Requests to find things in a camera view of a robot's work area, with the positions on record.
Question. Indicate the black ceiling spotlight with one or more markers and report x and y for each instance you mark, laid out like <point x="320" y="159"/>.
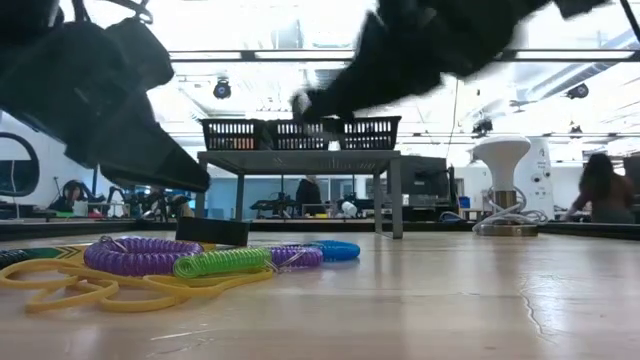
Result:
<point x="222" y="90"/>
<point x="482" y="126"/>
<point x="578" y="91"/>

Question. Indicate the yellow green crayon box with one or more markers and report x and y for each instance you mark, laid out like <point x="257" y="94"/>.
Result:
<point x="55" y="252"/>

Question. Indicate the small black rectangular block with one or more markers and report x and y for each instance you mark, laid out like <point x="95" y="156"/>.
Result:
<point x="212" y="231"/>

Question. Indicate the white mushroom table lamp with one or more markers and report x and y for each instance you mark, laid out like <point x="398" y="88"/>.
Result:
<point x="501" y="155"/>

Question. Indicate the small white object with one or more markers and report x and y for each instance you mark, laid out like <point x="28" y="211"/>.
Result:
<point x="350" y="209"/>

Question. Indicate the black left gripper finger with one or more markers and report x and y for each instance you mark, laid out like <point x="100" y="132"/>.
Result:
<point x="145" y="155"/>

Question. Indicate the black monitor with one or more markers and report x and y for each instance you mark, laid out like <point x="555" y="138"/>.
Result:
<point x="425" y="177"/>

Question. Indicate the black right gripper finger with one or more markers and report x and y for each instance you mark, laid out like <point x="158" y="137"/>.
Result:
<point x="335" y="100"/>

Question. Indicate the blue bin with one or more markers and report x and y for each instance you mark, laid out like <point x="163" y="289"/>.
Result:
<point x="464" y="202"/>

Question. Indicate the grey perforated metal riser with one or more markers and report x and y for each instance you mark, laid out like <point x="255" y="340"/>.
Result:
<point x="300" y="162"/>

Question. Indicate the black oval wall frame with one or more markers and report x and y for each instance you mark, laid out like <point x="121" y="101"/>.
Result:
<point x="15" y="135"/>

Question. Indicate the person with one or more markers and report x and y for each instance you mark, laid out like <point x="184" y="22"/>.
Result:
<point x="602" y="190"/>
<point x="72" y="192"/>
<point x="309" y="197"/>

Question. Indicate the black aluminium table frame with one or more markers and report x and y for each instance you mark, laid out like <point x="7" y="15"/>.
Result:
<point x="450" y="227"/>

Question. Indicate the white column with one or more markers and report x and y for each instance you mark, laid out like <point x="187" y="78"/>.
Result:
<point x="542" y="175"/>

